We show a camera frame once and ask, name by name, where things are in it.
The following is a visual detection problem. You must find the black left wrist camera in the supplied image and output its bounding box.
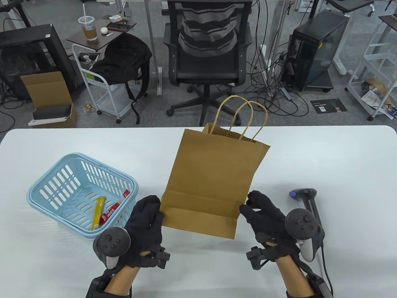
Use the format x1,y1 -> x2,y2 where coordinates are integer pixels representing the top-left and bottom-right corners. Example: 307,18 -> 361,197
150,247 -> 171,270

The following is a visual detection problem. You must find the black hand controller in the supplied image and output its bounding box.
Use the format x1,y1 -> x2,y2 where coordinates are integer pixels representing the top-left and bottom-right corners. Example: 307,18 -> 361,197
285,209 -> 325,262
93,227 -> 131,270

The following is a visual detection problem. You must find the brown paper bag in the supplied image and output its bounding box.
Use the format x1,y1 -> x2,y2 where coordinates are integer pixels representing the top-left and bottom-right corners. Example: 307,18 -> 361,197
161,95 -> 271,239

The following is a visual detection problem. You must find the plastic iced drink cup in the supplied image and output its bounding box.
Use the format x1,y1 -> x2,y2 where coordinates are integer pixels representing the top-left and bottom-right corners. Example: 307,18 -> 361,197
78,4 -> 98,41

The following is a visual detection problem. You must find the black wrist strap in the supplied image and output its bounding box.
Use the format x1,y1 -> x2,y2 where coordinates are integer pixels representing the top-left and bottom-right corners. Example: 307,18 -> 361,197
85,276 -> 112,298
285,273 -> 334,298

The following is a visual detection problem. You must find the white printed paper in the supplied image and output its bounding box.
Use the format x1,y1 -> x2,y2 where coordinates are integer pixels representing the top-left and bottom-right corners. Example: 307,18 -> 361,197
361,91 -> 380,107

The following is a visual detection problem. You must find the small brown side table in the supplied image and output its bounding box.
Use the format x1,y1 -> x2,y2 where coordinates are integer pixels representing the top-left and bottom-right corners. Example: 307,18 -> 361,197
66,19 -> 137,52

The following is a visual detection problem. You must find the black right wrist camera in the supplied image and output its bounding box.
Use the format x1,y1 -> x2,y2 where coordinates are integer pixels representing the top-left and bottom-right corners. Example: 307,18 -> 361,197
246,246 -> 269,270

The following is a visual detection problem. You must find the yellow instant coffee powder package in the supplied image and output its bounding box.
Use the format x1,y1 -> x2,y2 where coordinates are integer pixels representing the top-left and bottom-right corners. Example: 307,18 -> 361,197
91,196 -> 106,231

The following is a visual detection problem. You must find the black mesh office chair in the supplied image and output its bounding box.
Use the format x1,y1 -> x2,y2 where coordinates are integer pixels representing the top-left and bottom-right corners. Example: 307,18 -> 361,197
163,0 -> 253,127

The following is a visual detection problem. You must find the white desk leg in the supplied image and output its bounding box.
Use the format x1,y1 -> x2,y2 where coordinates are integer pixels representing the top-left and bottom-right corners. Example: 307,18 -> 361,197
261,0 -> 289,87
144,0 -> 164,97

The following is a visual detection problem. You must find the dark wooden desk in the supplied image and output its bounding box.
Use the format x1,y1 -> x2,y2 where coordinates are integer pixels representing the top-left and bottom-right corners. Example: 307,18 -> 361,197
379,14 -> 397,31

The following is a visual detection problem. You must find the light blue plastic basket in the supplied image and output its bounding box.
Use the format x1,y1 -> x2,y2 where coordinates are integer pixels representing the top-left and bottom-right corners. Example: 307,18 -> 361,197
26,152 -> 139,250

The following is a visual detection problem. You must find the black right hand controller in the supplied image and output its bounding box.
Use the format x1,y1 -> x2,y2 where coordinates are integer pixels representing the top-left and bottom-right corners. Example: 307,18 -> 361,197
285,209 -> 325,262

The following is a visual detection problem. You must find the black leaflet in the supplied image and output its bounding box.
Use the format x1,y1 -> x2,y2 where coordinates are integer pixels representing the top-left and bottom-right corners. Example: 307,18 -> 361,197
310,99 -> 348,115

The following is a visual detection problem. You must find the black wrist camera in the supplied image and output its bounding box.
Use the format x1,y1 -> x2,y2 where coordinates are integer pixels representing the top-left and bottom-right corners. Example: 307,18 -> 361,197
246,246 -> 269,270
150,247 -> 171,270

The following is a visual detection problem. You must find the person's left forearm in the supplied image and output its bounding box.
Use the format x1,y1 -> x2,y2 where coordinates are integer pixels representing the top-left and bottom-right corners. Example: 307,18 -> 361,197
87,264 -> 143,298

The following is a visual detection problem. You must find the black backpack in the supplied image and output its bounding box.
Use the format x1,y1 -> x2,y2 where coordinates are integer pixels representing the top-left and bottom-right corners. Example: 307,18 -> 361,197
90,33 -> 153,125

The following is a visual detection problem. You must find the dark red notebook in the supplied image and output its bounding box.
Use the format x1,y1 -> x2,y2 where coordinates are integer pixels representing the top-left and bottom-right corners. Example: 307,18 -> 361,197
106,22 -> 137,33

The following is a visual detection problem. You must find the tangle of black cables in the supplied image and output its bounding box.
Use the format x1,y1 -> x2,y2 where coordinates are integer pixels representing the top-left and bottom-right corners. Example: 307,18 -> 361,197
243,0 -> 310,118

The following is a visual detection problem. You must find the black left wrist strap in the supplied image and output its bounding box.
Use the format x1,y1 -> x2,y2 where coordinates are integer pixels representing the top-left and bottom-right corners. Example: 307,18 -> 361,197
85,276 -> 112,298

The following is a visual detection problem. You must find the white rolling cart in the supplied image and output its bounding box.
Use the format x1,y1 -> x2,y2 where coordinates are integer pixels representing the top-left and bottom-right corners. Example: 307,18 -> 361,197
72,43 -> 146,124

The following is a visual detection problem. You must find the red instant coffee powder package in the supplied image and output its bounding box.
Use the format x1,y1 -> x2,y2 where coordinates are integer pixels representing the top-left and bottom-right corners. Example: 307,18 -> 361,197
99,190 -> 131,225

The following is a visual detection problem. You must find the black left hand controller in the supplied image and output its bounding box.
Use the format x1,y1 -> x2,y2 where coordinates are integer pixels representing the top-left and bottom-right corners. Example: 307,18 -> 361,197
93,227 -> 131,270

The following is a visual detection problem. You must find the black right wrist strap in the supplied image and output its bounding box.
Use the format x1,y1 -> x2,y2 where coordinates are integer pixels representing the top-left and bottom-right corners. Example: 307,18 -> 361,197
285,273 -> 334,298

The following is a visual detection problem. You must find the person's left hand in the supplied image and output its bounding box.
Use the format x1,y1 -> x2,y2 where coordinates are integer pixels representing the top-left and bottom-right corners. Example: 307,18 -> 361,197
124,195 -> 165,269

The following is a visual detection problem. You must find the black cabinet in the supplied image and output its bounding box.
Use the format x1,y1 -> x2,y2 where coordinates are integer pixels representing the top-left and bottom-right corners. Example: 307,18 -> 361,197
0,24 -> 78,100

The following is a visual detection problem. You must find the open cardboard box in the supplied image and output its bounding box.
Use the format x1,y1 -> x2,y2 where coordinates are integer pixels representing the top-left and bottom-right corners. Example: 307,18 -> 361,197
20,71 -> 78,128

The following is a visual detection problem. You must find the black scanner cable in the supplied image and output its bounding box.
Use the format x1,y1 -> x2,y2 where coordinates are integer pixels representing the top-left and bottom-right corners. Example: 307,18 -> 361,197
318,245 -> 334,295

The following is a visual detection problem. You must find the black computer tower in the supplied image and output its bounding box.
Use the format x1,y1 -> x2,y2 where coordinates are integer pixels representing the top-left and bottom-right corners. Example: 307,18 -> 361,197
282,9 -> 351,93

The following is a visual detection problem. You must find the person's right forearm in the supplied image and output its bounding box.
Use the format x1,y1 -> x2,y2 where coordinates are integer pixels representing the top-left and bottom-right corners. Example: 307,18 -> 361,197
274,255 -> 317,298

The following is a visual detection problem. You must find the white wire shelf cart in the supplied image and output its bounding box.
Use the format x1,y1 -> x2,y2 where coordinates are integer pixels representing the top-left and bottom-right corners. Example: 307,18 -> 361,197
345,14 -> 397,121

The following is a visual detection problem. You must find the person's right hand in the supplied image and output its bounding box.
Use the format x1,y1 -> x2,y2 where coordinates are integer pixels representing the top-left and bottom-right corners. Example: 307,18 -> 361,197
240,190 -> 300,260

